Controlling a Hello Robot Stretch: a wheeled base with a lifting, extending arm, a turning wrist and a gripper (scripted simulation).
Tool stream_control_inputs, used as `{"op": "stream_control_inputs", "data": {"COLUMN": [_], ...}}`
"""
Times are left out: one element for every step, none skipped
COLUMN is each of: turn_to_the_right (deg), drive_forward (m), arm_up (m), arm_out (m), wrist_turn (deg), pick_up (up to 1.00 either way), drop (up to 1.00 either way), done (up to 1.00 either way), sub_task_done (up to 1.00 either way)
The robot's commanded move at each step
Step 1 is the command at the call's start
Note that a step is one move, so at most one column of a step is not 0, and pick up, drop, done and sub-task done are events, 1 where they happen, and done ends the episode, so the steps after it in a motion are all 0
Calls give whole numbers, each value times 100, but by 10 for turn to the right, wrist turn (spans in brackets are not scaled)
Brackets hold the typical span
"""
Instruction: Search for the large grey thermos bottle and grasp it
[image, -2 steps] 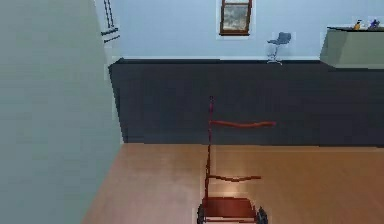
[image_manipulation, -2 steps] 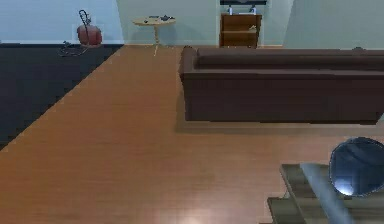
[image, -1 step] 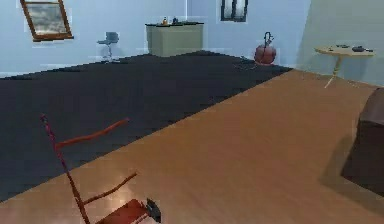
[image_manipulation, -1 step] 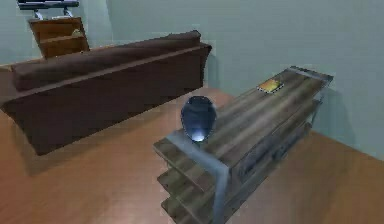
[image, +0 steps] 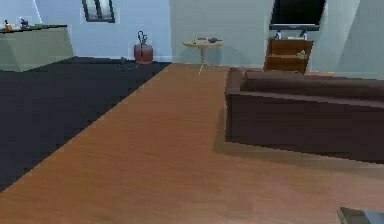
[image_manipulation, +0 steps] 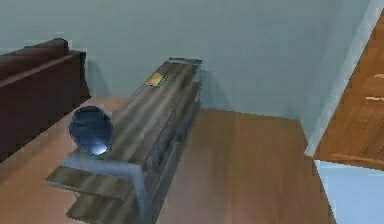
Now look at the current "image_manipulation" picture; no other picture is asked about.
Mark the grey wooden shelf unit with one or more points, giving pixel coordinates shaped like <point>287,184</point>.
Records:
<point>150,126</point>

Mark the small yellow flat object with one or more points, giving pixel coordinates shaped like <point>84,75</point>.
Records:
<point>155,79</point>

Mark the dark blue round bowl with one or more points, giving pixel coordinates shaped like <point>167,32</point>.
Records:
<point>90,130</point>

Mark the dark brown sofa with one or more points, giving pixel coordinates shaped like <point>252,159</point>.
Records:
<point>36,93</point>

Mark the brown wooden room door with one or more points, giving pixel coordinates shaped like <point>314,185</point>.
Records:
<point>360,116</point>

